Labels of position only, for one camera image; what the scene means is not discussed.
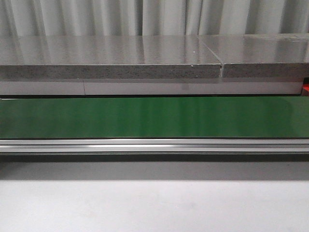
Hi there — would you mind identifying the aluminium conveyor frame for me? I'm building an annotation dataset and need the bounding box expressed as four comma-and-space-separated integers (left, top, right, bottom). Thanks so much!
0, 138, 309, 155

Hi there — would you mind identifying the white curtain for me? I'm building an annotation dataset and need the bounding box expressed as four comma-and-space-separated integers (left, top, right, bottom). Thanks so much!
0, 0, 309, 36

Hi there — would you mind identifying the grey stone counter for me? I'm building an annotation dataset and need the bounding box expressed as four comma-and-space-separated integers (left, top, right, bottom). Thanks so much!
0, 34, 309, 96

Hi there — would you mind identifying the green conveyor belt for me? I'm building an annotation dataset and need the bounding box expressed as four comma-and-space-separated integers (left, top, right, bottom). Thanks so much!
0, 96, 309, 139

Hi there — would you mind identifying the red tray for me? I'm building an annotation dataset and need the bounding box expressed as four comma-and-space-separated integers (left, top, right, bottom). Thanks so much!
301, 84, 309, 96

